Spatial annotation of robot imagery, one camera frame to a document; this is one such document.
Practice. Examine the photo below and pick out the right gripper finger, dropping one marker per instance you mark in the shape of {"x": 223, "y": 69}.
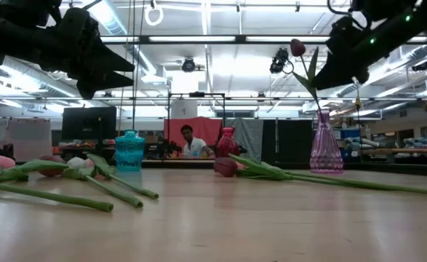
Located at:
{"x": 346, "y": 78}
{"x": 331, "y": 69}

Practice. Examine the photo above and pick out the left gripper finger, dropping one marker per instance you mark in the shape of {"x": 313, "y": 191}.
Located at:
{"x": 107, "y": 83}
{"x": 113, "y": 62}

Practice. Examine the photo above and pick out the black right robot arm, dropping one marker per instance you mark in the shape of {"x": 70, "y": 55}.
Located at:
{"x": 409, "y": 32}

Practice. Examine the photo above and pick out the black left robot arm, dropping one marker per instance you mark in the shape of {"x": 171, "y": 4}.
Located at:
{"x": 2, "y": 40}

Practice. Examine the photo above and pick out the blue glass vase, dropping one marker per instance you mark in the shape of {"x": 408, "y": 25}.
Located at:
{"x": 129, "y": 153}

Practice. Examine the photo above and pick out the purple glass vase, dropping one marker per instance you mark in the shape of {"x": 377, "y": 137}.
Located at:
{"x": 326, "y": 153}

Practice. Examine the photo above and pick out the red glass vase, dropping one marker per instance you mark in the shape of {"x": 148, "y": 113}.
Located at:
{"x": 227, "y": 145}

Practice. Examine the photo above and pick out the black monitor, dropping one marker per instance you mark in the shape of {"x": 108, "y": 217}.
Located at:
{"x": 89, "y": 123}

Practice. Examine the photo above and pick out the blue storage crate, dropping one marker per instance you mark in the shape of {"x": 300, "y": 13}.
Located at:
{"x": 349, "y": 134}

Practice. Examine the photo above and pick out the black partition panel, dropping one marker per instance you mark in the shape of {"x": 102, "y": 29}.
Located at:
{"x": 293, "y": 142}

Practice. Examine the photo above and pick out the white board panel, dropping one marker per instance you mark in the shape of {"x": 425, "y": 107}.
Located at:
{"x": 27, "y": 134}

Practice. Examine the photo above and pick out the grey cloth backdrop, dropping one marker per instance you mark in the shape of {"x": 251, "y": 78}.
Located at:
{"x": 249, "y": 134}

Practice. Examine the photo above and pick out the person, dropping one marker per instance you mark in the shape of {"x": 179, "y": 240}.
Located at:
{"x": 195, "y": 147}

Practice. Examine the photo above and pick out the red cloth backdrop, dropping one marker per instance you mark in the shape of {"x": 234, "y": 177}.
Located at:
{"x": 206, "y": 129}

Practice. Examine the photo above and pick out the black ceiling-mounted camera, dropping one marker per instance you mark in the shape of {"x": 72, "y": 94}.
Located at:
{"x": 188, "y": 64}
{"x": 279, "y": 60}

